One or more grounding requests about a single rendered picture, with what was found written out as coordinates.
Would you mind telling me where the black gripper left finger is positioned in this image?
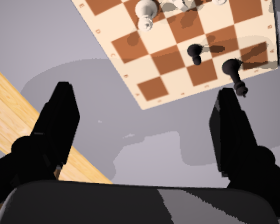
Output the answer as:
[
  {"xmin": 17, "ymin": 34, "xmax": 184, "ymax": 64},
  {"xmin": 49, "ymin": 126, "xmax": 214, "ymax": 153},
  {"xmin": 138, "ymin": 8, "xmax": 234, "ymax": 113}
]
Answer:
[{"xmin": 0, "ymin": 81, "xmax": 80, "ymax": 204}]

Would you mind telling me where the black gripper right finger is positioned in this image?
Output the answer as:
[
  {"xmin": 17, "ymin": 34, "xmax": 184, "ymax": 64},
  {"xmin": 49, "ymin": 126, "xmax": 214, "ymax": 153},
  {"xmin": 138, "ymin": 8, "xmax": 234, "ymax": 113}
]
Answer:
[{"xmin": 209, "ymin": 87, "xmax": 280, "ymax": 218}]

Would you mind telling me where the chessboard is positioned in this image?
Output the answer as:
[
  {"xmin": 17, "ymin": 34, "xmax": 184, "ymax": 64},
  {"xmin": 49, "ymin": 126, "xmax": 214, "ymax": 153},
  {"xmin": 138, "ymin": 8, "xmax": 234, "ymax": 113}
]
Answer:
[{"xmin": 72, "ymin": 0, "xmax": 278, "ymax": 110}]

